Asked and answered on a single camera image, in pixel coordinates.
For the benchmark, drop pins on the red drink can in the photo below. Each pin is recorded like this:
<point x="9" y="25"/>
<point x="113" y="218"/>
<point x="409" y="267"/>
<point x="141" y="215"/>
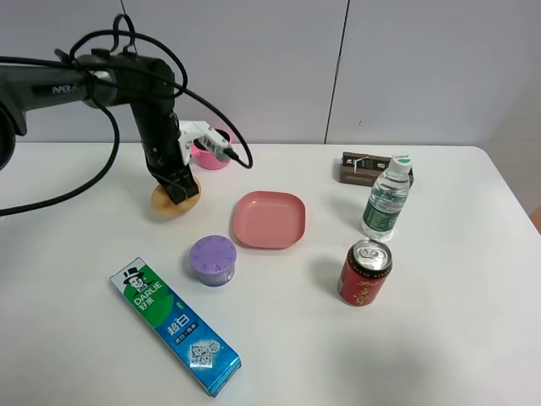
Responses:
<point x="367" y="265"/>

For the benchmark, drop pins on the brown potato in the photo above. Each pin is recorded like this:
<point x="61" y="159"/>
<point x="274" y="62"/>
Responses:
<point x="163" y="206"/>

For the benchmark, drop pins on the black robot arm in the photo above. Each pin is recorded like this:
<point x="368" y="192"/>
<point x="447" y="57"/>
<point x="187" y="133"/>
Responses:
<point x="102" y="80"/>

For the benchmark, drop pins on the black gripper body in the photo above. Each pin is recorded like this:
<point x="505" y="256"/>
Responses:
<point x="159" y="134"/>

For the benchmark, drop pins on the clear water bottle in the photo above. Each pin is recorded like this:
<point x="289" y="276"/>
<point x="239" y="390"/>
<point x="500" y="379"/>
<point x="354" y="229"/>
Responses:
<point x="387" y="198"/>

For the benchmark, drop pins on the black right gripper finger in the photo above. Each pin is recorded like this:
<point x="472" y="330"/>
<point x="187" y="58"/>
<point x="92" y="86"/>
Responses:
<point x="189" y="185"/>

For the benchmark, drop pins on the pink square plate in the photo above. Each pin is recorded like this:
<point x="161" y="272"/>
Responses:
<point x="269" y="220"/>

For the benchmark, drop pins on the brown rectangular box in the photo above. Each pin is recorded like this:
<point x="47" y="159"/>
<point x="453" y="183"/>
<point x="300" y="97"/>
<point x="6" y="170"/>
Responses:
<point x="361" y="169"/>

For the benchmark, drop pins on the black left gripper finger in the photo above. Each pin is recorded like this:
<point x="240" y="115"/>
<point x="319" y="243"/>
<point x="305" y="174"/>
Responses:
<point x="175" y="193"/>

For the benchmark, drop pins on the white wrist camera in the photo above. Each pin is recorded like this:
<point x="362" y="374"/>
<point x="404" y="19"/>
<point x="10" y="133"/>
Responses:
<point x="212" y="141"/>

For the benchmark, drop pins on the purple lidded round container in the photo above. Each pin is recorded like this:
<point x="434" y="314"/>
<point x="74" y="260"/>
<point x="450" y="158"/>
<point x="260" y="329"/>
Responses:
<point x="213" y="259"/>

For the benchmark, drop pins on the pink toy saucepan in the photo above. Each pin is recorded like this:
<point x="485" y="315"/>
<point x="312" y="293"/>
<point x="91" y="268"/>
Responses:
<point x="206" y="159"/>

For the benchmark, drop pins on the Darlie toothpaste box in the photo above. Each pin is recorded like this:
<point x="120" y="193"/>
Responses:
<point x="209" y="359"/>

